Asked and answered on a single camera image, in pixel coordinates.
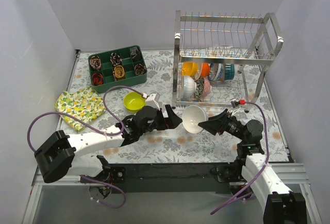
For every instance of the teal bowl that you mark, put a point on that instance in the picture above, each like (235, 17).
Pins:
(229, 72)

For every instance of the green compartment tray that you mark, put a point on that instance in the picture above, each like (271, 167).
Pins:
(123, 66)

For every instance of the dark floral rolled tie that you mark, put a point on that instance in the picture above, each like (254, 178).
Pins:
(115, 59)

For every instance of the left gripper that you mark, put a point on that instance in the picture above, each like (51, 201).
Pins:
(165, 117)

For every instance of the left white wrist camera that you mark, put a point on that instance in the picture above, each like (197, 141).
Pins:
(152, 100)

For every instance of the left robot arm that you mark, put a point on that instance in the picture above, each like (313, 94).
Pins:
(63, 154)

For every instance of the lemon print cloth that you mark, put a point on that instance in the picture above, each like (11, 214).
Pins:
(85, 104)

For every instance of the dark floral pink bowl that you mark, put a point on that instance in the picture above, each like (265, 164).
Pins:
(203, 88)

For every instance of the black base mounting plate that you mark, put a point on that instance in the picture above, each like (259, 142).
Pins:
(222, 178)

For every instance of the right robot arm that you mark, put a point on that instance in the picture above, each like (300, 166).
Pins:
(279, 203)

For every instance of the pink brown rolled tie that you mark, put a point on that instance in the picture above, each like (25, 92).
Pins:
(95, 63)

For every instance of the steel two-tier dish rack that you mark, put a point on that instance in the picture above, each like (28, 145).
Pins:
(240, 40)

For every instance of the yellow orange bowl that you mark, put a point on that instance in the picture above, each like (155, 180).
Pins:
(189, 69)

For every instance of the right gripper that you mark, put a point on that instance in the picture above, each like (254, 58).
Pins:
(223, 123)

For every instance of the yellow black rolled tie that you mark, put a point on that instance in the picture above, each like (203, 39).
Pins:
(119, 73)

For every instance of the dark grey rolled tie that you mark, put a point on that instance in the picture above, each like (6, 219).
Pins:
(135, 54)

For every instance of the white ribbed bowl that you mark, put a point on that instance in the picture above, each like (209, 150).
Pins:
(188, 87)

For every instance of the red black rolled tie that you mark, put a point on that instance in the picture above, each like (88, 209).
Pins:
(97, 79)

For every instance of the blue floral white bowl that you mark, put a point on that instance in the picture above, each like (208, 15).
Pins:
(216, 71)

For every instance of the light blue white bowl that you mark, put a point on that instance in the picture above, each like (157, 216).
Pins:
(191, 117)

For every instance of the lime green bowl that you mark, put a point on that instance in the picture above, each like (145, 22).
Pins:
(134, 107)
(133, 97)

